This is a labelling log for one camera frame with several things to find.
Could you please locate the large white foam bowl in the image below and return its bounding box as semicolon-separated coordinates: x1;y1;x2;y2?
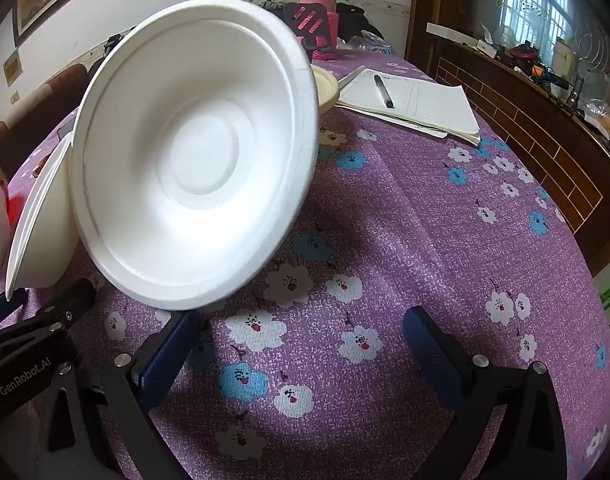
70;0;322;311

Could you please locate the white plastic jug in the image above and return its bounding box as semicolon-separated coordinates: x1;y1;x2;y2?
552;37;578;78

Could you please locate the red and black tool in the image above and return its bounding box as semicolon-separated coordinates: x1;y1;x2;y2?
507;42;538;68

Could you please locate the small white foam bowl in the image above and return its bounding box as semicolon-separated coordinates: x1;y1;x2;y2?
6;132;80;302

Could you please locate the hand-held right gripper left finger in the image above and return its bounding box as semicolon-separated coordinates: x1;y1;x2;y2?
35;310;206;480

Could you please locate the beige plastic bowl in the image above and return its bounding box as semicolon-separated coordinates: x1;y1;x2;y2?
310;64;340;116

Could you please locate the purple floral tablecloth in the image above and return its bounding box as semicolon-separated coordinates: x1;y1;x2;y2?
7;52;610;480

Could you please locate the black pen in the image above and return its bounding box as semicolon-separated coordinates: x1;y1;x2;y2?
374;75;394;109

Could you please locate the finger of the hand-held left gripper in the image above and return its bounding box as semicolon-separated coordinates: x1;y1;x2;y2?
0;287;28;329
34;277;98;333

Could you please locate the clear plastic bag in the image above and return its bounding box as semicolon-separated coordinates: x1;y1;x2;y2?
342;30;396;56

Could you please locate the wire rack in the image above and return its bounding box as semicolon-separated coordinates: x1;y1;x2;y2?
572;22;610;73

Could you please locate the beige wall plate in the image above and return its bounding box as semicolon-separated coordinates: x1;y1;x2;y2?
3;55;24;85

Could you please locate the flat white box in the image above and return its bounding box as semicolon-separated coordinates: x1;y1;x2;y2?
427;22;478;43

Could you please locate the barred window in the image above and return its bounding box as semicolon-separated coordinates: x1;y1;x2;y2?
500;0;566;43

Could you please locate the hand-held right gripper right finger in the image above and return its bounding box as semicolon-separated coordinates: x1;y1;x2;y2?
402;305;570;480

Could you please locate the brown tiled counter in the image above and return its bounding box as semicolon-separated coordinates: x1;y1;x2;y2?
427;22;610;281

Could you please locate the black and pink pouch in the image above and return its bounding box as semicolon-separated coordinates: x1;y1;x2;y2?
283;2;340;61

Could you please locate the brown chair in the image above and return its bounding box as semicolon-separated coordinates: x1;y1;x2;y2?
0;62;90;181

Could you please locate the open lined notebook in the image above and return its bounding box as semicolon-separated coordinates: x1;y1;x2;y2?
335;67;482;147

